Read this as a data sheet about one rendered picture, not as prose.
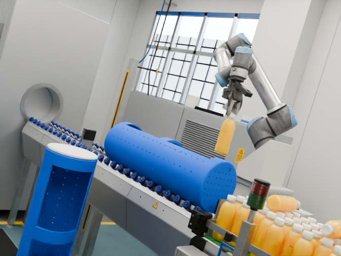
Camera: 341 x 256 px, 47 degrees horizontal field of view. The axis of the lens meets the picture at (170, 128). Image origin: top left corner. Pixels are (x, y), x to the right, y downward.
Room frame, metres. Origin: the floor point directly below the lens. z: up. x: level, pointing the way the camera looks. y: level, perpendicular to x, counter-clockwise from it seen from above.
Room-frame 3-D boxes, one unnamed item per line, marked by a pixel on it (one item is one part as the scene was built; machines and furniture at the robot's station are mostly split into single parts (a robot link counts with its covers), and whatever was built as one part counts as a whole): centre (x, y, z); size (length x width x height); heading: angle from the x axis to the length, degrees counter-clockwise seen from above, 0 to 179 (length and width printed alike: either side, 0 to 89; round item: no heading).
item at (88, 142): (2.90, 0.57, 1.00); 0.10 x 0.04 x 0.15; 134
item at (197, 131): (4.49, -0.26, 0.72); 2.15 x 0.54 x 1.45; 43
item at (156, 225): (2.70, 0.37, 0.79); 2.17 x 0.29 x 0.34; 44
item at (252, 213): (1.42, -0.38, 1.18); 0.06 x 0.06 x 0.16
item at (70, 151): (2.14, 0.48, 1.03); 0.28 x 0.28 x 0.01
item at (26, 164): (3.35, 1.11, 0.31); 0.06 x 0.06 x 0.63; 44
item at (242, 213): (1.75, -0.43, 1.00); 0.07 x 0.07 x 0.19
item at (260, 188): (1.42, -0.38, 1.23); 0.06 x 0.06 x 0.04
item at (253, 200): (1.42, -0.38, 1.18); 0.06 x 0.06 x 0.05
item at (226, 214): (1.77, -0.36, 1.00); 0.07 x 0.07 x 0.19
